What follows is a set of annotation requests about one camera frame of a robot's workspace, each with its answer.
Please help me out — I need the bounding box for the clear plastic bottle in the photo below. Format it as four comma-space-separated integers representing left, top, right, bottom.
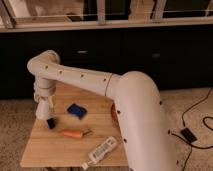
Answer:
82, 136, 118, 170

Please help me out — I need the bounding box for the black power adapter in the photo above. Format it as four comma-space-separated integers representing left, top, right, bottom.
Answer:
180, 128, 197, 143

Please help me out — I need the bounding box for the orange carrot toy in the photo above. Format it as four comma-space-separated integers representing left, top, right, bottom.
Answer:
61, 130, 91, 139

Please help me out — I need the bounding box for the black cable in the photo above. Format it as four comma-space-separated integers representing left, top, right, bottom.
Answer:
168, 88, 213, 171

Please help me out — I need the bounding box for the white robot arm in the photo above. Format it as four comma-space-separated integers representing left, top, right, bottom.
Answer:
27, 50, 177, 171

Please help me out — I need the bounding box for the blue eraser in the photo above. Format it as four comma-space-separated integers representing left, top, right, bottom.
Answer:
67, 104, 87, 119

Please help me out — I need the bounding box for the white conical gripper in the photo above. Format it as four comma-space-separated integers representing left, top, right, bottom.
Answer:
34, 94, 56, 129

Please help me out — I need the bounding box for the black cabinet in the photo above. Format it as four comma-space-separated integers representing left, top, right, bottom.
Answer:
0, 26, 213, 99

